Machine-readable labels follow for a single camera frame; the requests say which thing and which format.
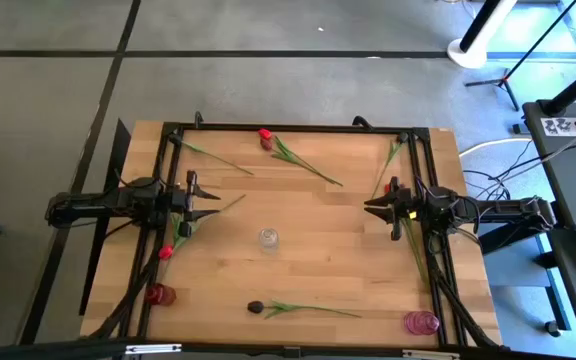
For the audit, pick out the black desk leg bar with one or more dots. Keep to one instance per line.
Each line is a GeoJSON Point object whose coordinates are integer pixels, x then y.
{"type": "Point", "coordinates": [508, 239]}

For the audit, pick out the black leaning pole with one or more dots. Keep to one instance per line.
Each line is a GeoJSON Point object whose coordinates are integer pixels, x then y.
{"type": "Point", "coordinates": [478, 27]}

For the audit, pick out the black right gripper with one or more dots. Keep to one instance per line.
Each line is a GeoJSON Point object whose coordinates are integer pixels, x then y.
{"type": "Point", "coordinates": [402, 205]}

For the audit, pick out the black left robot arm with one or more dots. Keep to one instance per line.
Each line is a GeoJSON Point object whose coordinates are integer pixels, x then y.
{"type": "Point", "coordinates": [93, 202]}

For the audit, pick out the black side panel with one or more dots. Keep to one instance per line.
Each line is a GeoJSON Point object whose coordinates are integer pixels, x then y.
{"type": "Point", "coordinates": [122, 145]}

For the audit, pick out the black frame hook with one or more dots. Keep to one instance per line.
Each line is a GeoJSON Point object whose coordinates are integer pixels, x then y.
{"type": "Point", "coordinates": [363, 122]}
{"type": "Point", "coordinates": [198, 120]}

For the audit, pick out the pink glass vase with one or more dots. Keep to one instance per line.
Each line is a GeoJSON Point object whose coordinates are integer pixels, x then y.
{"type": "Point", "coordinates": [421, 322]}

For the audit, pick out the red glass vase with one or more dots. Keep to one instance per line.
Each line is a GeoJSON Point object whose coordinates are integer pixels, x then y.
{"type": "Point", "coordinates": [160, 294]}

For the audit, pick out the white marker label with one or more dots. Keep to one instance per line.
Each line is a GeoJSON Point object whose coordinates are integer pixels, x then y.
{"type": "Point", "coordinates": [563, 126]}

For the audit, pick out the green stem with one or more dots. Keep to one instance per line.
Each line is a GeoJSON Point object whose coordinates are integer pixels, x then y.
{"type": "Point", "coordinates": [194, 148]}

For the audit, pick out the black caster wheel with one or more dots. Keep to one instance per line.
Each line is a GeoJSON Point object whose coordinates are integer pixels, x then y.
{"type": "Point", "coordinates": [552, 328]}

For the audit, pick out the small grey box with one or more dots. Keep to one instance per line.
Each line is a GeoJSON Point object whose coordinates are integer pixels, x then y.
{"type": "Point", "coordinates": [520, 128]}

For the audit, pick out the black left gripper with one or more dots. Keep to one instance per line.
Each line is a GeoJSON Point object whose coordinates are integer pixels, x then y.
{"type": "Point", "coordinates": [187, 201]}

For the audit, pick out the silver metal bracket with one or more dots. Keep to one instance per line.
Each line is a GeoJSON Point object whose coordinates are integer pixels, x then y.
{"type": "Point", "coordinates": [430, 354]}
{"type": "Point", "coordinates": [153, 348]}

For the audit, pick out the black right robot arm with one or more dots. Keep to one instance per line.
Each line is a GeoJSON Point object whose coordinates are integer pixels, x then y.
{"type": "Point", "coordinates": [498, 210]}

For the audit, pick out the clear ribbed glass vase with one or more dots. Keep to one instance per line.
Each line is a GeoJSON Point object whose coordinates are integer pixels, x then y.
{"type": "Point", "coordinates": [268, 239]}

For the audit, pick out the dark red artificial tulip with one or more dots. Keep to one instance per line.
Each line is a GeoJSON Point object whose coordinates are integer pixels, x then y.
{"type": "Point", "coordinates": [266, 145]}
{"type": "Point", "coordinates": [174, 225]}

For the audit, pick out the black camera rig beam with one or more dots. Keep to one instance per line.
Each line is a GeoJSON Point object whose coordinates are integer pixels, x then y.
{"type": "Point", "coordinates": [43, 350]}

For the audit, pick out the black tripod stand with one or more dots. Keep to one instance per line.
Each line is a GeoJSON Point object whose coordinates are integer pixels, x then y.
{"type": "Point", "coordinates": [505, 80]}

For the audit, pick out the black aluminium table frame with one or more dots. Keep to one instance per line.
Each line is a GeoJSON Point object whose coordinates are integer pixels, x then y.
{"type": "Point", "coordinates": [293, 128]}

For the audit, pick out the white pedestal stand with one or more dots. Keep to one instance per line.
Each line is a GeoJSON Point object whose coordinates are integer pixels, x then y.
{"type": "Point", "coordinates": [468, 57]}

